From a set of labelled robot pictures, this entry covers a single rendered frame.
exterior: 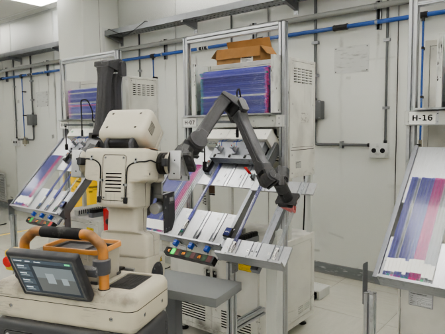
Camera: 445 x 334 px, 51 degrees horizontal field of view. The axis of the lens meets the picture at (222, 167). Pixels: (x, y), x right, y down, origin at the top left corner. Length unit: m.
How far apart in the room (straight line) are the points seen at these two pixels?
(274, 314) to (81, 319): 1.08
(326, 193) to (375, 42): 1.33
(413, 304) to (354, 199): 1.92
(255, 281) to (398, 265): 0.96
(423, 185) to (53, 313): 1.56
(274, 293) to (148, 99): 2.13
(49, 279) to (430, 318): 1.58
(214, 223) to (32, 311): 1.13
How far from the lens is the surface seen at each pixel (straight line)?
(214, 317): 2.94
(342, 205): 4.14
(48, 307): 1.64
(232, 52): 3.26
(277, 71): 2.65
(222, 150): 2.75
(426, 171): 2.25
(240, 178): 2.60
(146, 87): 3.89
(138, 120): 1.83
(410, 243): 2.02
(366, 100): 4.01
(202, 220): 2.53
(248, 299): 2.73
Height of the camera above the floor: 1.31
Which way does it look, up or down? 5 degrees down
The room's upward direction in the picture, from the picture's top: 1 degrees counter-clockwise
